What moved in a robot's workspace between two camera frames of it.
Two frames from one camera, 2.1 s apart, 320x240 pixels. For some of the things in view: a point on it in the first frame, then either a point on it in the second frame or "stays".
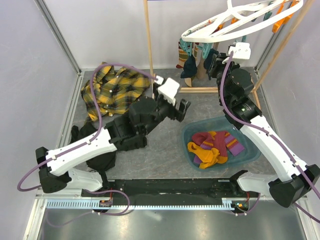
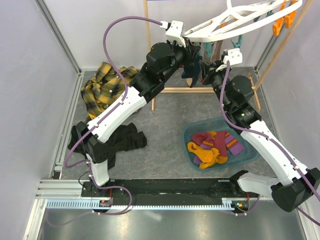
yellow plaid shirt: x=116 y=87 stays
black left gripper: x=178 y=114 → x=189 y=51
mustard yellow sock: x=204 y=155 stays
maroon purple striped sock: x=223 y=141 stays
